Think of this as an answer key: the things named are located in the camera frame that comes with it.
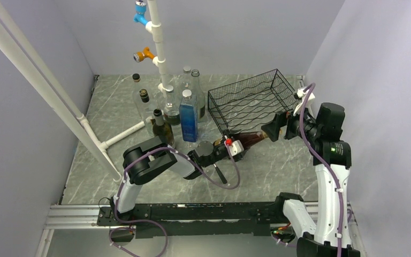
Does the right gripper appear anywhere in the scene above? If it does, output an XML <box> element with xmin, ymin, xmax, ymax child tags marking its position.
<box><xmin>262</xmin><ymin>101</ymin><xmax>322</xmax><ymax>142</ymax></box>

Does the red wine bottle gold cap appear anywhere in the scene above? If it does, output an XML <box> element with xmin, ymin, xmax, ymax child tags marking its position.
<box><xmin>224</xmin><ymin>131</ymin><xmax>268</xmax><ymax>150</ymax></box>

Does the clear frosted wine bottle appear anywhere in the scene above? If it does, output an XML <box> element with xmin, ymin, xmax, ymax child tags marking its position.
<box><xmin>191</xmin><ymin>69</ymin><xmax>206</xmax><ymax>120</ymax></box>

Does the blue label clear bottle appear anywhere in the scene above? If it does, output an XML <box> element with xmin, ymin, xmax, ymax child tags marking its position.
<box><xmin>179</xmin><ymin>89</ymin><xmax>198</xmax><ymax>142</ymax></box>

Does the green wine bottle silver cap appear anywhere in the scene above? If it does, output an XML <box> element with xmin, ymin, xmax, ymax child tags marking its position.
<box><xmin>153</xmin><ymin>109</ymin><xmax>176</xmax><ymax>148</ymax></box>

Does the clear bottle dark label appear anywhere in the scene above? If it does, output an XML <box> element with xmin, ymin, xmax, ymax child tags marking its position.
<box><xmin>163</xmin><ymin>85</ymin><xmax>180</xmax><ymax>126</ymax></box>

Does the round clear glass bottle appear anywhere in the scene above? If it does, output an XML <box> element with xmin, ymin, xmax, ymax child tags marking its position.
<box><xmin>178</xmin><ymin>66</ymin><xmax>192</xmax><ymax>97</ymax></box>

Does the clear bottle white label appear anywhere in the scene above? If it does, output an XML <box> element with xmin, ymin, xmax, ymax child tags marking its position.
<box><xmin>132</xmin><ymin>73</ymin><xmax>149</xmax><ymax>114</ymax></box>

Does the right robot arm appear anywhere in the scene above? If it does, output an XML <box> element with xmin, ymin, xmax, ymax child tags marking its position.
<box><xmin>261</xmin><ymin>103</ymin><xmax>361</xmax><ymax>256</ymax></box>

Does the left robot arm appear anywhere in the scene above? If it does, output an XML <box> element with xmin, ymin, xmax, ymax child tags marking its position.
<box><xmin>110</xmin><ymin>136</ymin><xmax>245</xmax><ymax>225</ymax></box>

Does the small grey hammer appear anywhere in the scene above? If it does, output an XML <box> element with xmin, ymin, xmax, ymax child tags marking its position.
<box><xmin>214</xmin><ymin>163</ymin><xmax>228</xmax><ymax>184</ymax></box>

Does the orange pipe nozzle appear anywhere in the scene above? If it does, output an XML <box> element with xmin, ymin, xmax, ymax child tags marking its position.
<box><xmin>133</xmin><ymin>47</ymin><xmax>155</xmax><ymax>63</ymax></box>

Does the blue pipe nozzle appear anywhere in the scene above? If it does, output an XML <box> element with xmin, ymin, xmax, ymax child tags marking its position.
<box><xmin>133</xmin><ymin>0</ymin><xmax>148</xmax><ymax>26</ymax></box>

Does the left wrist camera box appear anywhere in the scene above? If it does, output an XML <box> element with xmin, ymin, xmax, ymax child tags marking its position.
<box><xmin>224</xmin><ymin>138</ymin><xmax>245</xmax><ymax>156</ymax></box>

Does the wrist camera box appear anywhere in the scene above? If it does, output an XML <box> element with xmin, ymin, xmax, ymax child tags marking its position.
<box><xmin>293</xmin><ymin>88</ymin><xmax>316</xmax><ymax>116</ymax></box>
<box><xmin>224</xmin><ymin>138</ymin><xmax>245</xmax><ymax>156</ymax></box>

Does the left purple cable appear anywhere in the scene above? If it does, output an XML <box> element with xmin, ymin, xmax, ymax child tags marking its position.
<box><xmin>108</xmin><ymin>140</ymin><xmax>242</xmax><ymax>257</ymax></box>

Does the purple cable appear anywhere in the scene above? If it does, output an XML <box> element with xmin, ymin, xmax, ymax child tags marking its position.
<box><xmin>270</xmin><ymin>82</ymin><xmax>353</xmax><ymax>257</ymax></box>
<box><xmin>108</xmin><ymin>140</ymin><xmax>242</xmax><ymax>257</ymax></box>

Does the black wire wine rack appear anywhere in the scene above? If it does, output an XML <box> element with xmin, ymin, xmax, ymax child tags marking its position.
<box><xmin>207</xmin><ymin>69</ymin><xmax>299</xmax><ymax>135</ymax></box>

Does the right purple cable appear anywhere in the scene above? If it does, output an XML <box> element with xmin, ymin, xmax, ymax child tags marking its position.
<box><xmin>270</xmin><ymin>82</ymin><xmax>353</xmax><ymax>257</ymax></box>

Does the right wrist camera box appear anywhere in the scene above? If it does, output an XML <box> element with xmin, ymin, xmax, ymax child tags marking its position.
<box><xmin>293</xmin><ymin>88</ymin><xmax>316</xmax><ymax>116</ymax></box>

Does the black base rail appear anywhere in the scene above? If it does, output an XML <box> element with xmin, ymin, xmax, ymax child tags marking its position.
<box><xmin>96</xmin><ymin>200</ymin><xmax>288</xmax><ymax>239</ymax></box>

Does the white pvc pipe frame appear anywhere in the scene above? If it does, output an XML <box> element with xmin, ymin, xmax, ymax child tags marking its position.
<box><xmin>0</xmin><ymin>1</ymin><xmax>168</xmax><ymax>182</ymax></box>

